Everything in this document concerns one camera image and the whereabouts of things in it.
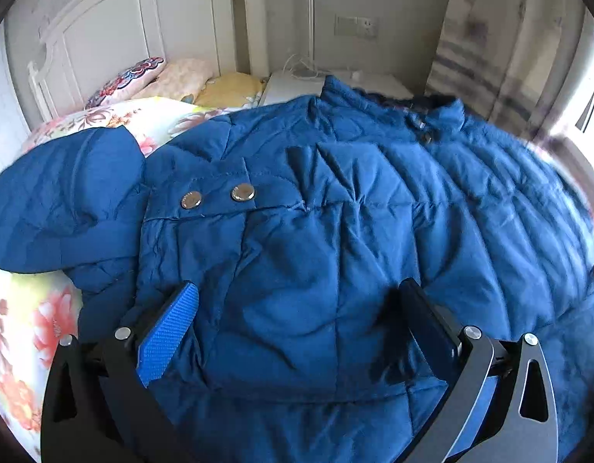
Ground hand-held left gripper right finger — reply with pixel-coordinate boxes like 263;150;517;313
396;277;560;463

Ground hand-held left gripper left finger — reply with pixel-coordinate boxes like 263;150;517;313
40;281;201;463

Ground blue padded jacket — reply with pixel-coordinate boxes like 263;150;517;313
0;76;594;463

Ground floral bed cover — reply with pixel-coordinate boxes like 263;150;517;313
0;96;240;450

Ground yellow pillow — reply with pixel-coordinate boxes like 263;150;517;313
195;72;266;108

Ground dark patterned pillow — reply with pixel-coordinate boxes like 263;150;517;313
85;56;166;109

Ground pink pillow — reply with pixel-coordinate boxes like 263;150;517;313
133;58;216;102

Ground white nightstand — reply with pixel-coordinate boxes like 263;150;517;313
257;68;416;107

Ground white wardrobe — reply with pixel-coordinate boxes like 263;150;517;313
0;24;35;179

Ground window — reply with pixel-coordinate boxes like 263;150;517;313
574;24;594;132

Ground printed beige curtain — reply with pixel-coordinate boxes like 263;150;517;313
425;0;587;140

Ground white wooden headboard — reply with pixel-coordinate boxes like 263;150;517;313
27;0;265;121

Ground white pole lamp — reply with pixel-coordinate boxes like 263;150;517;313
290;0;329;81

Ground white charger cable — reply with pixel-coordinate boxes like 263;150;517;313
280;53;366;81

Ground wall socket plate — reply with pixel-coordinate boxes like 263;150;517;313
334;14;379;39

